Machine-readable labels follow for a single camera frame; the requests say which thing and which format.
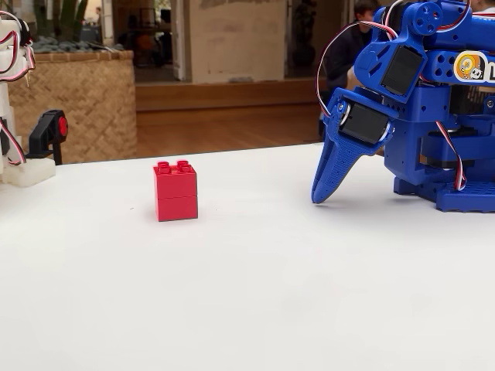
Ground red lego brick stack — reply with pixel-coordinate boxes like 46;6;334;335
152;160;199;223

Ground seated person in dark jacket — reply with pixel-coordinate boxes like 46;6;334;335
323;0;384;94

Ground orange white sticker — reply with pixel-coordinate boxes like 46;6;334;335
452;52;495;84

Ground woven wicker planter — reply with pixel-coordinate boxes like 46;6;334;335
7;49;138;163

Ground black clamp with red knob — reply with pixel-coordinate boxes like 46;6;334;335
25;110;70;166

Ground green plants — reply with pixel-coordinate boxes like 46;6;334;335
32;0;125;53

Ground red white black gripper cable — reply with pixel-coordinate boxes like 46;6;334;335
316;21;399;117

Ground red white black base cable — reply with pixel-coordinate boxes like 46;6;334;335
435;120;469;192

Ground red white cable on white arm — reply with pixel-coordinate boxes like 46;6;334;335
0;10;36;83
0;117;27;166

